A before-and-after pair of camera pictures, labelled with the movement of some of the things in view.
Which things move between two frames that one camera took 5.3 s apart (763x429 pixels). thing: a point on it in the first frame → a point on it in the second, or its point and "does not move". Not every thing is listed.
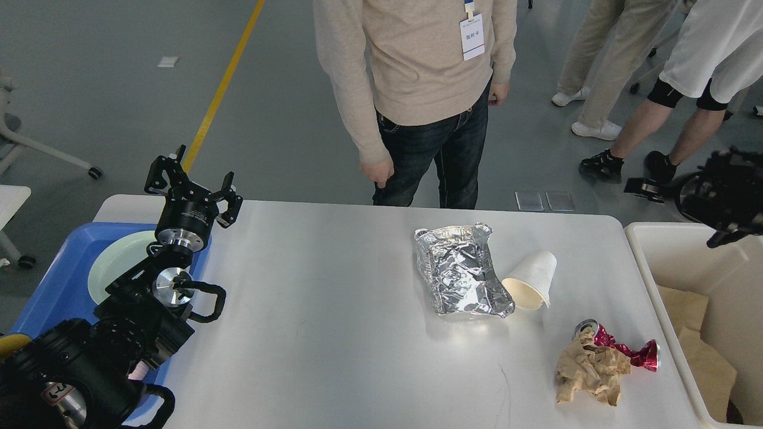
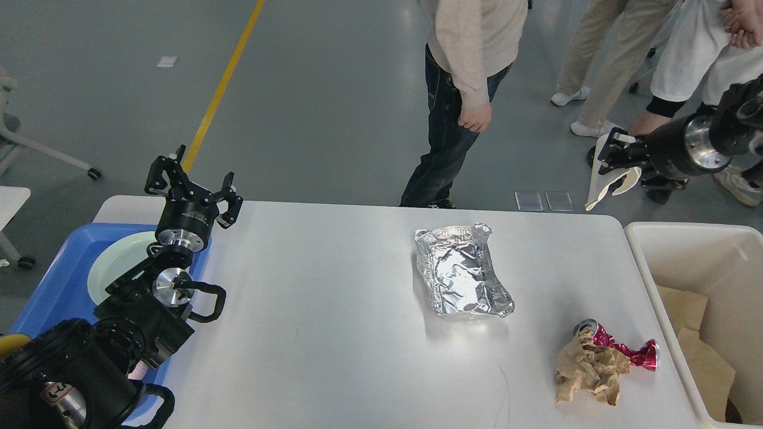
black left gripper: (189, 213) does not move
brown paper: (594, 368) does not move
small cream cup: (529, 284) → (618, 182)
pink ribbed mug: (139, 372) does not move
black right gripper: (697, 193) → (679, 148)
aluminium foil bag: (457, 265) does not move
